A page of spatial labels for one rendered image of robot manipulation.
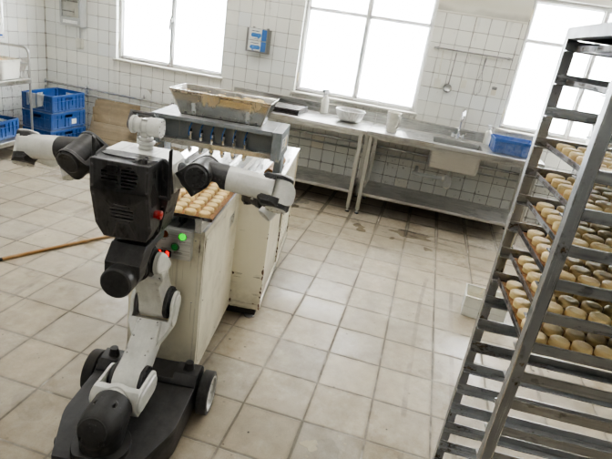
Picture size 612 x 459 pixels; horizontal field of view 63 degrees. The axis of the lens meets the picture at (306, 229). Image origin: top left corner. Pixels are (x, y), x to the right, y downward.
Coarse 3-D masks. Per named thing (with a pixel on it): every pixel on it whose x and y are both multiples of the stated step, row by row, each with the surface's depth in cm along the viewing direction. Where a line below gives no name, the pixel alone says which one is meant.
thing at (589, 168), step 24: (600, 120) 105; (600, 144) 106; (576, 192) 110; (576, 216) 111; (552, 264) 116; (552, 288) 118; (528, 312) 124; (528, 336) 123; (504, 384) 130; (504, 408) 131; (480, 456) 138
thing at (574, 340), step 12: (516, 288) 158; (516, 300) 149; (528, 300) 154; (516, 312) 146; (552, 324) 138; (540, 336) 131; (552, 336) 132; (564, 336) 137; (576, 336) 134; (588, 336) 135; (600, 336) 136; (564, 348) 129; (576, 348) 129; (588, 348) 129; (600, 348) 130
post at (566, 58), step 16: (560, 64) 142; (544, 128) 148; (528, 160) 152; (528, 192) 155; (512, 208) 160; (512, 240) 161; (496, 256) 166; (496, 288) 168; (480, 336) 174; (448, 416) 188
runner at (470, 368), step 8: (464, 368) 179; (472, 368) 179; (480, 368) 178; (488, 368) 178; (480, 376) 176; (488, 376) 177; (496, 376) 178; (504, 376) 177; (520, 384) 175; (528, 384) 176; (544, 392) 174; (552, 392) 174; (560, 392) 175; (584, 400) 172; (592, 400) 173
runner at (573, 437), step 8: (456, 408) 186; (464, 408) 185; (472, 408) 184; (472, 416) 183; (480, 416) 184; (488, 416) 184; (512, 416) 182; (512, 424) 182; (520, 424) 183; (528, 424) 182; (536, 424) 181; (544, 424) 181; (536, 432) 181; (544, 432) 181; (552, 432) 181; (560, 432) 180; (568, 432) 180; (568, 440) 179; (576, 440) 180; (584, 440) 180; (592, 440) 179; (600, 440) 178; (600, 448) 178; (608, 448) 178
